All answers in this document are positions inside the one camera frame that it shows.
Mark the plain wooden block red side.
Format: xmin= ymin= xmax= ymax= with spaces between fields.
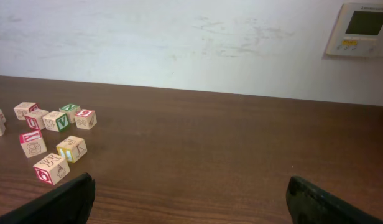
xmin=14 ymin=102 xmax=39 ymax=120

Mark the wooden block red 9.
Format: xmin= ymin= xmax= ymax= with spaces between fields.
xmin=75 ymin=109 xmax=97 ymax=130

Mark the wooden block red U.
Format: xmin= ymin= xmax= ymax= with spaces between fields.
xmin=24 ymin=109 xmax=49 ymax=130

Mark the wooden block red Y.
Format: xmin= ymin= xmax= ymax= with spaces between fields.
xmin=19 ymin=130 xmax=47 ymax=158

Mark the wooden block yellow J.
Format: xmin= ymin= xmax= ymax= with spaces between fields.
xmin=56 ymin=136 xmax=87 ymax=163

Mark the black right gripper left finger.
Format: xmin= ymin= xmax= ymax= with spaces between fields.
xmin=0 ymin=173 xmax=95 ymax=224

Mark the wooden block red M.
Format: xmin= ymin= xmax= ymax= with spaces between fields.
xmin=33 ymin=153 xmax=70 ymax=185

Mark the beige wall thermostat panel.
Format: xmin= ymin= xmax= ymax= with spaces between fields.
xmin=325 ymin=3 xmax=383 ymax=57

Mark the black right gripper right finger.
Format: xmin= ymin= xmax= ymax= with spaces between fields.
xmin=286 ymin=176 xmax=383 ymax=224

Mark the wooden block green N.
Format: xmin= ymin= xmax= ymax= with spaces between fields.
xmin=59 ymin=103 xmax=81 ymax=124

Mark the wooden block green V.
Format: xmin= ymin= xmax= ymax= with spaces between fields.
xmin=42 ymin=111 xmax=70 ymax=132

